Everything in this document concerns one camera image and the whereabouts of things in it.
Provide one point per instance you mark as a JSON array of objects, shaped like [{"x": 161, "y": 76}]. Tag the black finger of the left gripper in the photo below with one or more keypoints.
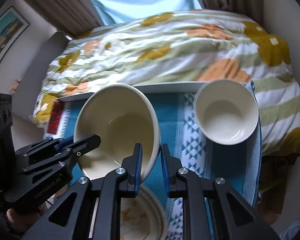
[{"x": 82, "y": 146}]

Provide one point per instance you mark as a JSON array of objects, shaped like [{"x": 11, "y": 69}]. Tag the cream ceramic bowl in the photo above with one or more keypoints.
[{"x": 121, "y": 116}]

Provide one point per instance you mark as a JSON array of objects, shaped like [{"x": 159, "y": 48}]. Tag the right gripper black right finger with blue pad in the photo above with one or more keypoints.
[{"x": 212, "y": 209}]

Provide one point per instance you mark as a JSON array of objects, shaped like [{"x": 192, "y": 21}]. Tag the framed landscape picture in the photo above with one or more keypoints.
[{"x": 12, "y": 25}]

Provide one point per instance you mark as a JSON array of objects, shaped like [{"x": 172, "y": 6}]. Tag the white ceramic bowl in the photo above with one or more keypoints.
[{"x": 226, "y": 112}]

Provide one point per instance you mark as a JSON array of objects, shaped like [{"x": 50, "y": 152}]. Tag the floral green yellow duvet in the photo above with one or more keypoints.
[{"x": 194, "y": 45}]

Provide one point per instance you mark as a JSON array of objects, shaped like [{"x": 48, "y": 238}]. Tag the plain white deep plate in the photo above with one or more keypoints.
[{"x": 95, "y": 167}]

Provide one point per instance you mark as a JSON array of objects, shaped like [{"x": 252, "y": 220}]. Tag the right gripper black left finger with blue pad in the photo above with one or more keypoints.
[{"x": 90, "y": 209}]

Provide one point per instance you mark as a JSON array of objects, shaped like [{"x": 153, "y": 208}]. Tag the person's left hand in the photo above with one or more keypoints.
[{"x": 23, "y": 222}]

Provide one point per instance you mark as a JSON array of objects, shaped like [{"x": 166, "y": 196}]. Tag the small tan box on headboard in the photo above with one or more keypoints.
[{"x": 14, "y": 86}]

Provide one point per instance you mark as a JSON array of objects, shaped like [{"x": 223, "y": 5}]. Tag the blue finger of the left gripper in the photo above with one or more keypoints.
[{"x": 65, "y": 142}]

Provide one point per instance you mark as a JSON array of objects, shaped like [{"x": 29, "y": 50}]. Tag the teal blue table cloth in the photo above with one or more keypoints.
[{"x": 237, "y": 164}]

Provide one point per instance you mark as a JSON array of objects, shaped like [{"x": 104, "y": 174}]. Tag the grey headboard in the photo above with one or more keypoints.
[{"x": 25, "y": 97}]

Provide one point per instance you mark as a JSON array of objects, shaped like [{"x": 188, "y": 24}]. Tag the brown curtain left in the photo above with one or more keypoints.
[{"x": 72, "y": 17}]

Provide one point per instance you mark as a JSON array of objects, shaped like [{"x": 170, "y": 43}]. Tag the white plate orange duck drawing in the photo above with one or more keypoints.
[{"x": 142, "y": 217}]

